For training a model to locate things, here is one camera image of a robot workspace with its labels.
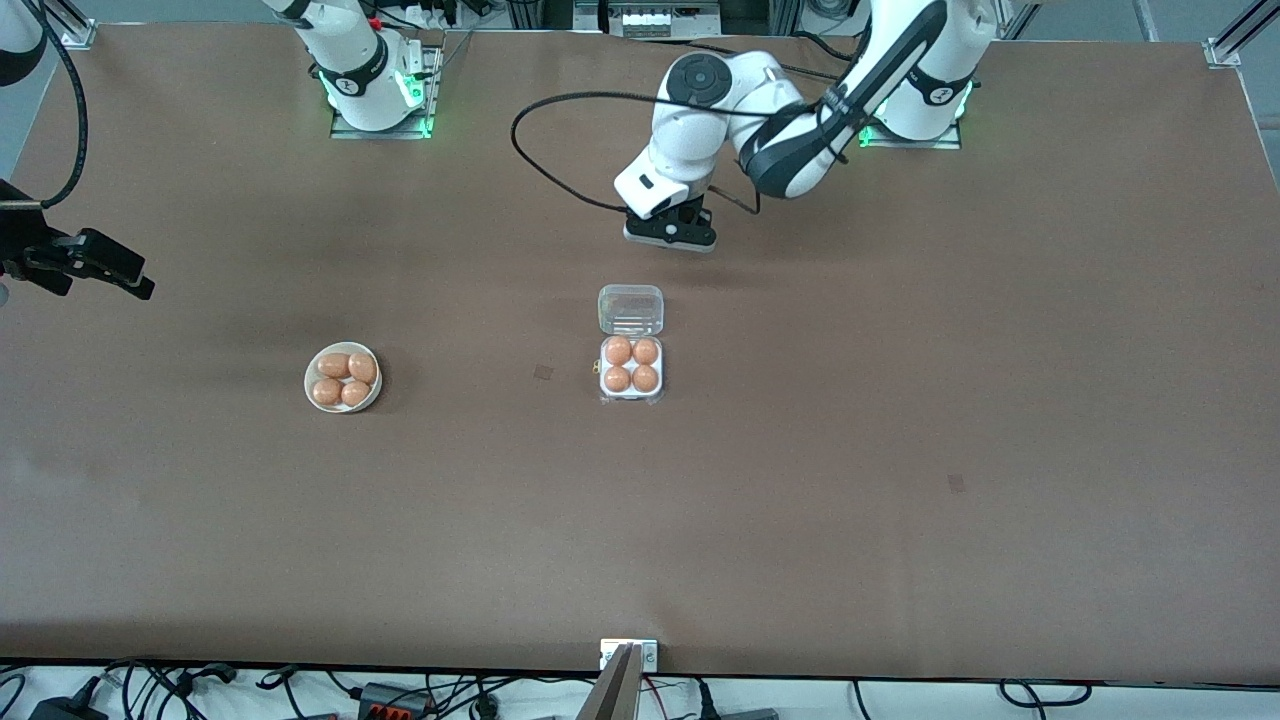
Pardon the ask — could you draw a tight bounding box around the white round bowl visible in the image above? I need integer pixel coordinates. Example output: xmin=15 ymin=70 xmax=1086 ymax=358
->
xmin=304 ymin=342 xmax=383 ymax=414

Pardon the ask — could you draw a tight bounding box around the white power strip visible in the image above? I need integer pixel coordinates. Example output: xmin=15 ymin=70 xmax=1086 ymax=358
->
xmin=620 ymin=3 xmax=721 ymax=39

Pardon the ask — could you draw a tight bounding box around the long black table cable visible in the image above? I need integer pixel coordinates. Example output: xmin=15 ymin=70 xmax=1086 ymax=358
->
xmin=640 ymin=38 xmax=851 ymax=83

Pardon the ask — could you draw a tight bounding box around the black orange connector block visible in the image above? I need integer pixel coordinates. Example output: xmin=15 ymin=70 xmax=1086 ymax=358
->
xmin=358 ymin=683 xmax=433 ymax=720

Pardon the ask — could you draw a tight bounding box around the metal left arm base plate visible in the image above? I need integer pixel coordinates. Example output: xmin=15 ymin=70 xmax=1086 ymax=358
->
xmin=857 ymin=50 xmax=963 ymax=151

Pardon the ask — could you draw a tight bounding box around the black power adapter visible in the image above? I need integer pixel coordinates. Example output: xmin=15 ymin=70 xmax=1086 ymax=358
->
xmin=28 ymin=695 xmax=109 ymax=720

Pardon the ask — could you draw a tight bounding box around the clear plastic egg carton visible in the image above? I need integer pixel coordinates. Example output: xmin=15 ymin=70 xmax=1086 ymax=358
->
xmin=597 ymin=285 xmax=666 ymax=404

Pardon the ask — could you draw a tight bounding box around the looped black floor cable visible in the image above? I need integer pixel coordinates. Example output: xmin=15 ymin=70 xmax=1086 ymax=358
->
xmin=1000 ymin=680 xmax=1093 ymax=706

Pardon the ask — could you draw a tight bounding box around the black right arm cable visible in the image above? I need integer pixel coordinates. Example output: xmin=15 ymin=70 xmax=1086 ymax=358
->
xmin=35 ymin=0 xmax=89 ymax=209

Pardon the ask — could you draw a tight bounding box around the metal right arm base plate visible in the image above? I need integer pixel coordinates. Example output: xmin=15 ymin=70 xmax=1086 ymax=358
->
xmin=330 ymin=45 xmax=438 ymax=141

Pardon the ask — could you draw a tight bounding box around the grey camera mount pole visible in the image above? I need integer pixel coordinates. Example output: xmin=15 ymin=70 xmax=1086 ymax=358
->
xmin=575 ymin=645 xmax=644 ymax=720

